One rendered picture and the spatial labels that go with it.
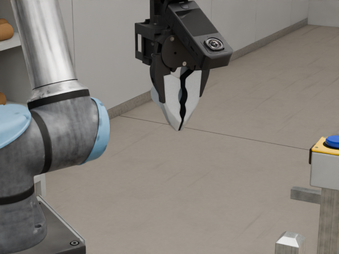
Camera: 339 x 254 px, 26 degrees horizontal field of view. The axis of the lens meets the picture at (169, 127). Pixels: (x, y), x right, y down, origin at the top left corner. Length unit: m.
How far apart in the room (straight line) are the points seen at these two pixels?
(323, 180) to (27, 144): 0.51
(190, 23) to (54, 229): 0.55
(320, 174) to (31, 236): 0.51
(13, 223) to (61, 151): 0.15
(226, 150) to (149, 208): 0.98
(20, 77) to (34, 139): 2.68
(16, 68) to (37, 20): 2.61
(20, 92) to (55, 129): 2.68
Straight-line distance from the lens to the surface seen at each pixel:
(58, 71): 1.34
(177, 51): 1.01
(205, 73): 1.05
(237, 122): 5.25
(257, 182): 4.24
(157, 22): 1.05
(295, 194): 2.11
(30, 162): 1.28
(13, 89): 4.01
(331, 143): 1.27
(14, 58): 3.95
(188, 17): 0.99
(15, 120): 1.26
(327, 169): 1.27
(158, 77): 1.01
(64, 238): 1.35
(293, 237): 1.06
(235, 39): 7.08
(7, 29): 3.70
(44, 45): 1.34
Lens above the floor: 1.65
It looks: 19 degrees down
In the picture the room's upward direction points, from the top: straight up
